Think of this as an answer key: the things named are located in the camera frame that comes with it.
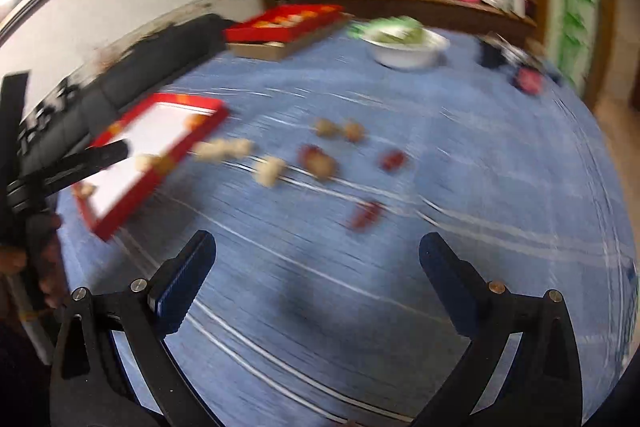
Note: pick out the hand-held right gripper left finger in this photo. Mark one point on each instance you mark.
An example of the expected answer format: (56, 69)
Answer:
(185, 282)

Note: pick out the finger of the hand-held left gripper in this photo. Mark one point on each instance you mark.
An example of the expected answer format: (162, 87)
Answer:
(12, 117)
(75, 169)

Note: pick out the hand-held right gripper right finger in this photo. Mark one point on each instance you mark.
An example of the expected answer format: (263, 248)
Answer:
(445, 282)

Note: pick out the red box with white inside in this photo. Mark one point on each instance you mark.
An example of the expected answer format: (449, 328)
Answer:
(145, 132)

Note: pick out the red jujube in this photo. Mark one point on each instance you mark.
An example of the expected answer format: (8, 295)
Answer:
(365, 216)
(393, 160)

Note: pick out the dark brown chestnut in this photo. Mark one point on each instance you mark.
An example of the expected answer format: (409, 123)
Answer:
(319, 162)

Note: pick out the person's left hand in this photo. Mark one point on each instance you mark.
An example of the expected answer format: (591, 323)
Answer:
(52, 267)

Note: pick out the blue plaid tablecloth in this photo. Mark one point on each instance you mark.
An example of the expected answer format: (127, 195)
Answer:
(400, 282)

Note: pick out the small orange tangerine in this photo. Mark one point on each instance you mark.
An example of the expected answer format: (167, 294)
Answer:
(196, 121)
(162, 164)

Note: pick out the black sofa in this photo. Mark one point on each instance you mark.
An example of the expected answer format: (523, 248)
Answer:
(150, 52)

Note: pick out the red label jar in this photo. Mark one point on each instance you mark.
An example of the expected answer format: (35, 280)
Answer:
(529, 79)

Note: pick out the brown cardboard box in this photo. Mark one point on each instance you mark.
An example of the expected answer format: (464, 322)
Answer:
(270, 52)

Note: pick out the white bowl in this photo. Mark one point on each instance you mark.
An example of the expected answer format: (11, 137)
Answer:
(405, 57)

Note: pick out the black jar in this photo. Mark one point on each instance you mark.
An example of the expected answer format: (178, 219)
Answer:
(492, 52)

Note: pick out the red box of tangerines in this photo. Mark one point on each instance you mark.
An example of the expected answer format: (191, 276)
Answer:
(280, 35)

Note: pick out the green lettuce leaf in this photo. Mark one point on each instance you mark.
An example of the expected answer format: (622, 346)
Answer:
(397, 37)

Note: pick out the green towel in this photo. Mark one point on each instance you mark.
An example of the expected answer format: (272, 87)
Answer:
(380, 24)

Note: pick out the wooden counter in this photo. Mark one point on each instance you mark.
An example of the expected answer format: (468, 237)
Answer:
(430, 9)

